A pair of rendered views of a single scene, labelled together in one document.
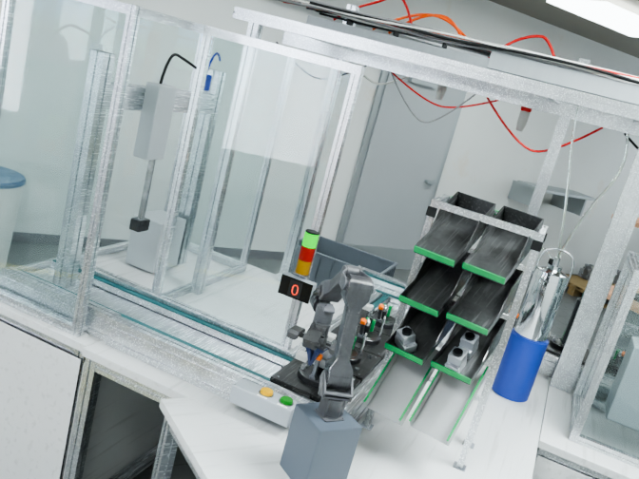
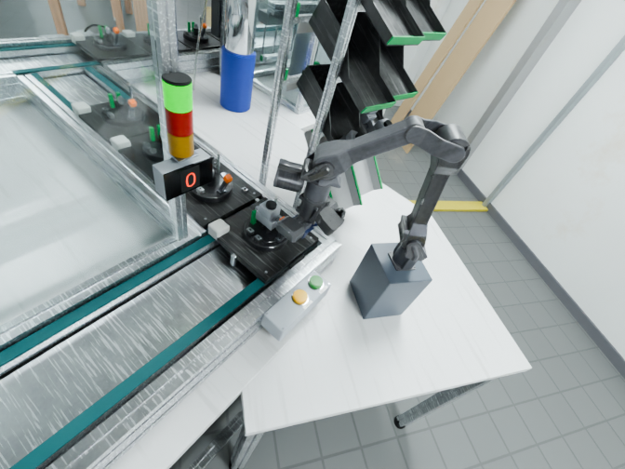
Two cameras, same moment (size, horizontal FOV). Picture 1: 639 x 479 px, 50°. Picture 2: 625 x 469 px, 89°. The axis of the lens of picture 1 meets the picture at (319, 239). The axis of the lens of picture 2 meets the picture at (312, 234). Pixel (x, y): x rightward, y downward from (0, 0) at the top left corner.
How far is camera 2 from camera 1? 200 cm
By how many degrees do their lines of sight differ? 76
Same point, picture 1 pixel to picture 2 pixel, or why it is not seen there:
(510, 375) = (244, 93)
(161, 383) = (202, 427)
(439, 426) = (363, 182)
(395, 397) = (337, 191)
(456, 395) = not seen: hidden behind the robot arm
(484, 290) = not seen: hidden behind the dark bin
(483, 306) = (383, 67)
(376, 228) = not seen: outside the picture
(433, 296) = (365, 84)
